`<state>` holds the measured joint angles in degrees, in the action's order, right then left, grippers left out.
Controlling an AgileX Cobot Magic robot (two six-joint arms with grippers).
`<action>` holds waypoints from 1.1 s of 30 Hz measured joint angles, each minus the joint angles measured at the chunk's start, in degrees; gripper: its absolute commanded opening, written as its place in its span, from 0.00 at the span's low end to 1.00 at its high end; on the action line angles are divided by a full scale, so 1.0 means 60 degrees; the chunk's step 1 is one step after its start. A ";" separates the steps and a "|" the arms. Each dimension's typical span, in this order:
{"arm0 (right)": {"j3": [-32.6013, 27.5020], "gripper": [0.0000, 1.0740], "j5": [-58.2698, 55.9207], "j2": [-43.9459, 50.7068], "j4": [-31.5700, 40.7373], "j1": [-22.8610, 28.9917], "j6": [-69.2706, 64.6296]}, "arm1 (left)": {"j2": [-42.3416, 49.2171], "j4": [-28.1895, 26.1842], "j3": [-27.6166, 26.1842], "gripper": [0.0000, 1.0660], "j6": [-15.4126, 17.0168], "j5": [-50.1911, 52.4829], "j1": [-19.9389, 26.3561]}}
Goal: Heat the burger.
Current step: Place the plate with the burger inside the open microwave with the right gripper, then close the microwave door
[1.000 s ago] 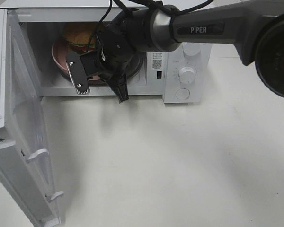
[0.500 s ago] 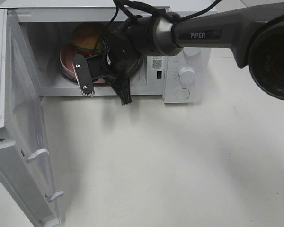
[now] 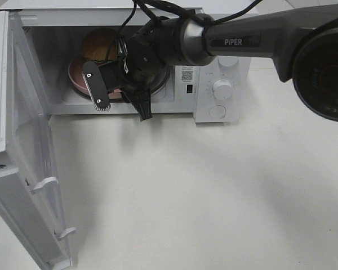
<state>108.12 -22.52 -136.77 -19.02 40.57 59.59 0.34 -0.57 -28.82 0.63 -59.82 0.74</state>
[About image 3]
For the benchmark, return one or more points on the pink round plate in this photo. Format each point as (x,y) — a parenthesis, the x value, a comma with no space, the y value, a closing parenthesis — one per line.
(75,75)

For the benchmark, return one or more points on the white microwave door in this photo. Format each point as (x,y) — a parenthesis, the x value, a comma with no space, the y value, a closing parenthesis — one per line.
(30,196)

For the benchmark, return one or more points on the white microwave oven body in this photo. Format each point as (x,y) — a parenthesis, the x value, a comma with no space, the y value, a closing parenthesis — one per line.
(57,29)

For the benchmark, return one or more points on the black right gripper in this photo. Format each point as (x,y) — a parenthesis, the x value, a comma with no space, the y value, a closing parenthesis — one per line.
(150,51)

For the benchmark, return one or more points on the glass microwave turntable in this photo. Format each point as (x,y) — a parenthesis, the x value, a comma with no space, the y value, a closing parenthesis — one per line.
(159,82)

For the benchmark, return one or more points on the burger with lettuce and cheese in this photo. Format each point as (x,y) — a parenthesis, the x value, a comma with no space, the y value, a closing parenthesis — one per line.
(99,45)

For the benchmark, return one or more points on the round white door button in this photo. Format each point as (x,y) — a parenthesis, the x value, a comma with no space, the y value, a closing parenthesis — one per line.
(217,112)

